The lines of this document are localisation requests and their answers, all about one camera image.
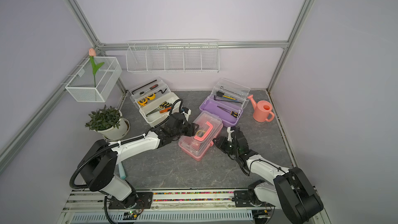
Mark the pink toolbox with clear lid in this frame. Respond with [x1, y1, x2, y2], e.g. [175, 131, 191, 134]
[178, 111, 223, 161]

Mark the purple toolbox with clear lid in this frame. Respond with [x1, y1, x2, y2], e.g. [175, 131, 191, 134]
[200, 78, 250, 127]

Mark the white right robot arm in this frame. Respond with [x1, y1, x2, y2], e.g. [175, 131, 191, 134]
[212, 127, 324, 224]

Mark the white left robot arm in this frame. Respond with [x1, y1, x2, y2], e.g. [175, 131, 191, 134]
[69, 113, 199, 208]

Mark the orange black screwdriver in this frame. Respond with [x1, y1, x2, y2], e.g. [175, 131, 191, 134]
[159, 107, 171, 114]

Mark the black yellow small screwdriver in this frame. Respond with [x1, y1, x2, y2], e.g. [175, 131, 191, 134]
[217, 106, 239, 119]

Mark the white toolbox with clear tray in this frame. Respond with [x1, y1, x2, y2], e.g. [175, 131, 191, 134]
[129, 77, 179, 127]

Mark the yellow tape measure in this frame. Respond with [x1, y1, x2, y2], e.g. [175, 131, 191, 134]
[147, 93, 156, 101]
[138, 98, 148, 107]

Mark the pink watering can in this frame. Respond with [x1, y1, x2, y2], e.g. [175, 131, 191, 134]
[248, 95, 275, 122]

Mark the black hex key holder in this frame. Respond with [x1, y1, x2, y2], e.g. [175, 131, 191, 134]
[216, 91, 224, 98]

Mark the potted green plant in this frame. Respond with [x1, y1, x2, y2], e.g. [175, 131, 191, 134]
[85, 105, 129, 141]

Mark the pink artificial tulip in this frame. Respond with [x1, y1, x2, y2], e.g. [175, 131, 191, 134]
[89, 48, 104, 88]

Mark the white wire wall shelf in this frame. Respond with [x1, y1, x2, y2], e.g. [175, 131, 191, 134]
[125, 39, 220, 73]

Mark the teal brush handle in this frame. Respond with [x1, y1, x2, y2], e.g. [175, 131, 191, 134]
[118, 162, 126, 180]

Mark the white wire basket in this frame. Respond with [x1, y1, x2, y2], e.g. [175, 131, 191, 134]
[65, 57, 122, 103]

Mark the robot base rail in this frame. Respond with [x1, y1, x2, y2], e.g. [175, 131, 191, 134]
[57, 188, 289, 224]

